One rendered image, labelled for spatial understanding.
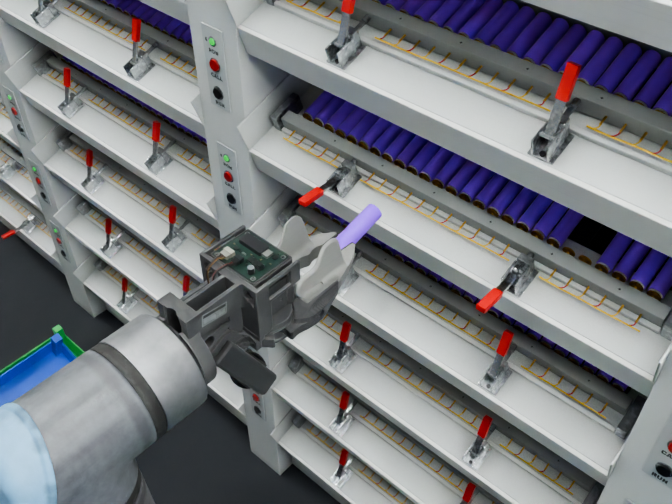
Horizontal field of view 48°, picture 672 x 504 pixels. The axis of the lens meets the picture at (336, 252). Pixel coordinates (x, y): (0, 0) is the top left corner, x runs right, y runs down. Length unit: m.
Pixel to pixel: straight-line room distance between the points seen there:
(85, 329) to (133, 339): 1.50
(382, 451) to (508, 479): 0.30
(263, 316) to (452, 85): 0.34
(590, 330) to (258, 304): 0.39
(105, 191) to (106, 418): 1.11
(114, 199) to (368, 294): 0.70
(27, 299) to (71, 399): 1.65
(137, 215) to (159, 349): 0.99
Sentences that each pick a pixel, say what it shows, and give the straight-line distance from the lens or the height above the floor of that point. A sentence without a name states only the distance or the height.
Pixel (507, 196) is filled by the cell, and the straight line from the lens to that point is 0.93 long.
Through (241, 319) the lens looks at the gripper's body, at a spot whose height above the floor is 1.02.
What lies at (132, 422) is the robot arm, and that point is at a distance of 0.59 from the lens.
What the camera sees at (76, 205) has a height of 0.37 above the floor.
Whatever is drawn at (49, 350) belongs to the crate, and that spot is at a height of 0.13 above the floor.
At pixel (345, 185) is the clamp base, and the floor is 0.90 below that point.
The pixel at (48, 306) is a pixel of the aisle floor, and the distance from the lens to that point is 2.19.
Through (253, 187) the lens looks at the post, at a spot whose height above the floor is 0.82.
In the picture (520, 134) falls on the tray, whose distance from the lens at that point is 0.79.
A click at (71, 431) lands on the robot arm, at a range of 0.58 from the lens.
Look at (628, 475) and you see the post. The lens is 0.98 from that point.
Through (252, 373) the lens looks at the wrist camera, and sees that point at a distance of 0.71.
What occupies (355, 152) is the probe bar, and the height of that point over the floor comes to 0.93.
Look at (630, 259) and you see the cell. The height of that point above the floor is 0.94.
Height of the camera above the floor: 1.52
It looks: 44 degrees down
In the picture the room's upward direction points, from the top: straight up
